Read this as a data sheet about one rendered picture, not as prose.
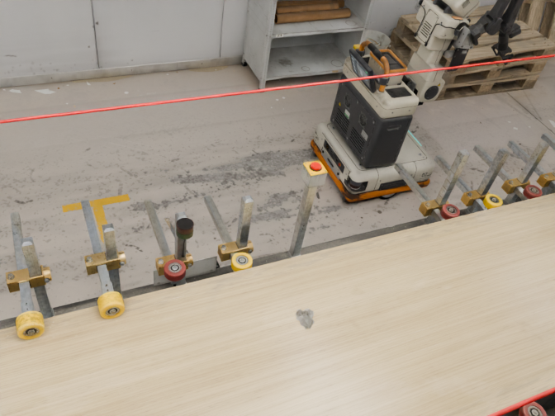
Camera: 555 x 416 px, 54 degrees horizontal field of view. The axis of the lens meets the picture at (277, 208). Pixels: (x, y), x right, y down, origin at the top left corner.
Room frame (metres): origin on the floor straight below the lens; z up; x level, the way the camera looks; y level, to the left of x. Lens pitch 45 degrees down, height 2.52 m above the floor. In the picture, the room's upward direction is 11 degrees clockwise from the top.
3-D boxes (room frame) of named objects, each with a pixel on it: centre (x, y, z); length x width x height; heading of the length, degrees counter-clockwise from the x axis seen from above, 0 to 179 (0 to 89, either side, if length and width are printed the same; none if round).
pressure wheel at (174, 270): (1.23, 0.33, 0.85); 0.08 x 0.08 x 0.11
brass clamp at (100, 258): (1.17, 0.56, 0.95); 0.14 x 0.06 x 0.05; 121
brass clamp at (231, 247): (1.43, 0.13, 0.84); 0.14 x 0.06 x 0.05; 121
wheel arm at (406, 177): (2.01, -0.66, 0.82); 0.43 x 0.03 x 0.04; 31
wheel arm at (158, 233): (1.40, 0.43, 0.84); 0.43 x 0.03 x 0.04; 31
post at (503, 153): (2.08, -0.96, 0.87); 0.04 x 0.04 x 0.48; 31
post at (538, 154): (2.21, -1.17, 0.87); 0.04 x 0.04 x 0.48; 31
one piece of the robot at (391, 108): (3.06, -0.50, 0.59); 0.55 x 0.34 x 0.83; 30
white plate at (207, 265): (1.34, 0.31, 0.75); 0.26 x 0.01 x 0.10; 121
